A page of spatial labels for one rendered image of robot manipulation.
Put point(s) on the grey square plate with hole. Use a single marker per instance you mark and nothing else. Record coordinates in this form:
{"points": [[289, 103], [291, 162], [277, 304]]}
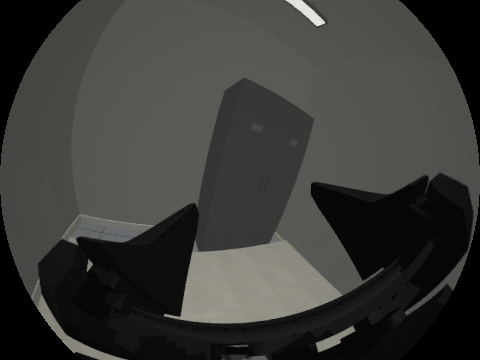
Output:
{"points": [[244, 357]]}

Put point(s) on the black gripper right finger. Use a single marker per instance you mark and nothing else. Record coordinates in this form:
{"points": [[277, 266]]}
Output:
{"points": [[366, 223]]}

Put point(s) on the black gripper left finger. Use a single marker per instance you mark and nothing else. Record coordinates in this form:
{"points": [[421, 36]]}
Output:
{"points": [[156, 262]]}

